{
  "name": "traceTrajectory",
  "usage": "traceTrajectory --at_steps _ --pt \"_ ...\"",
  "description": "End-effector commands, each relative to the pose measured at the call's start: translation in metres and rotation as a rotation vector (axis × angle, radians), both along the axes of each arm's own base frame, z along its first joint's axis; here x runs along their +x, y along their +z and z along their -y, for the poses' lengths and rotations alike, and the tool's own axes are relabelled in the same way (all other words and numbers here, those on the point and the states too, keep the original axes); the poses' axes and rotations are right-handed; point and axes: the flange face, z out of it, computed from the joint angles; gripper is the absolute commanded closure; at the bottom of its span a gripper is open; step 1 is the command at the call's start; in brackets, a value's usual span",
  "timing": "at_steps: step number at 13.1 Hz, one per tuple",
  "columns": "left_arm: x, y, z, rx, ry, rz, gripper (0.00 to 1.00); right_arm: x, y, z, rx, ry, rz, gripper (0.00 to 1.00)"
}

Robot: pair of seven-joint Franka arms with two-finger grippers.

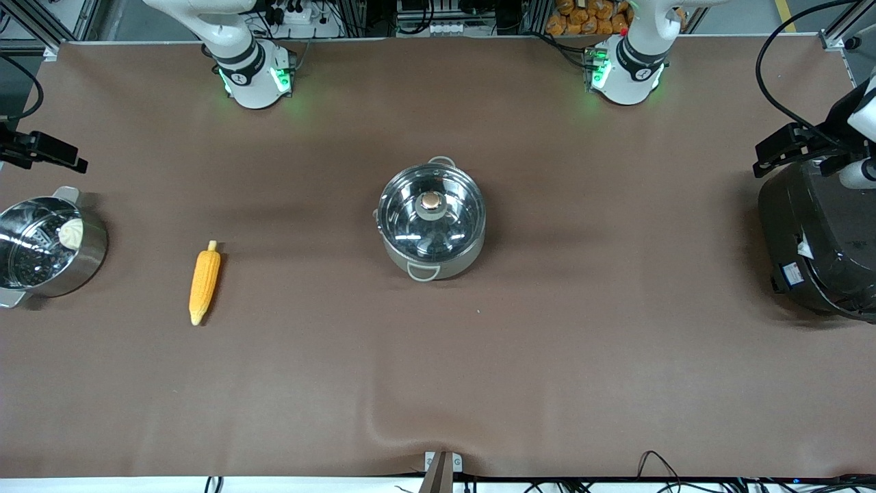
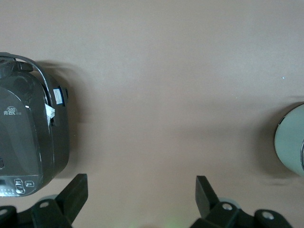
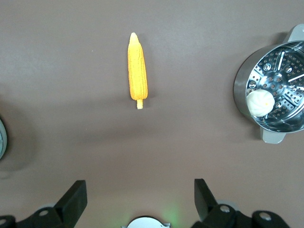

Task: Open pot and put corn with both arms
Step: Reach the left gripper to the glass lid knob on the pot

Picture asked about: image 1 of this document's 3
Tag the white power strip with plugs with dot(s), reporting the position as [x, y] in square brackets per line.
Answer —
[298, 15]

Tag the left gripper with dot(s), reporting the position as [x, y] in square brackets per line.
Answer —
[812, 143]

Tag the steel steamer pot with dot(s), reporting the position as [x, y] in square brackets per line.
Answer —
[75, 270]

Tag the white steamed bun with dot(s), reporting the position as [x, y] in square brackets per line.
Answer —
[71, 233]

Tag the aluminium frame profile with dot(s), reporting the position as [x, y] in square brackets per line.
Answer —
[845, 31]
[41, 27]

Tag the bag of orange bread rolls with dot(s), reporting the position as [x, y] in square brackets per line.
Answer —
[588, 17]

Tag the black rice cooker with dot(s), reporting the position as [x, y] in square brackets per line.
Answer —
[821, 246]

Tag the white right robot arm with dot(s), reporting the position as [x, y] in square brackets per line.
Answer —
[250, 75]

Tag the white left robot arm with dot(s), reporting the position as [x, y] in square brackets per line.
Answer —
[629, 68]

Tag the brown table mat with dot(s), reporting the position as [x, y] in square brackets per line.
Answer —
[438, 383]

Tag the yellow corn cob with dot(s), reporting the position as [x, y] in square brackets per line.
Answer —
[204, 281]

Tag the glass lid with copper knob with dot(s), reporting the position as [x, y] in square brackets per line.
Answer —
[432, 219]

